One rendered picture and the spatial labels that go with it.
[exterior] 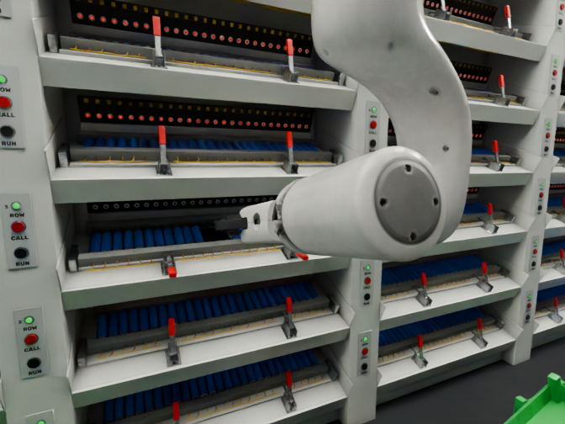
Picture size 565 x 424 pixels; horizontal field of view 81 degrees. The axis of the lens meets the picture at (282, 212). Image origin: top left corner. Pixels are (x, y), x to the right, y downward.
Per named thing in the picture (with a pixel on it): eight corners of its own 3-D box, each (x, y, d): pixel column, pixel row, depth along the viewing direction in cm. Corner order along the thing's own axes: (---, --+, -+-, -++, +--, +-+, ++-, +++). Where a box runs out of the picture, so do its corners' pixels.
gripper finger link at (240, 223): (219, 230, 39) (212, 230, 45) (280, 225, 42) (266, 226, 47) (218, 219, 39) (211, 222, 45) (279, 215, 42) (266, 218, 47)
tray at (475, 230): (520, 241, 112) (542, 206, 105) (377, 263, 87) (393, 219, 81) (471, 212, 127) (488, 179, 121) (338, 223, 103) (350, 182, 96)
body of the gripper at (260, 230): (268, 255, 35) (239, 251, 45) (349, 246, 39) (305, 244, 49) (262, 184, 35) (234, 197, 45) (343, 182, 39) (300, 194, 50)
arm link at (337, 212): (354, 177, 37) (279, 175, 34) (456, 146, 25) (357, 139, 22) (359, 251, 37) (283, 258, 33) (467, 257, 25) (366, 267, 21)
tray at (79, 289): (347, 268, 83) (357, 236, 79) (64, 310, 59) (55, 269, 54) (312, 225, 99) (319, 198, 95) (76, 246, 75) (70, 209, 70)
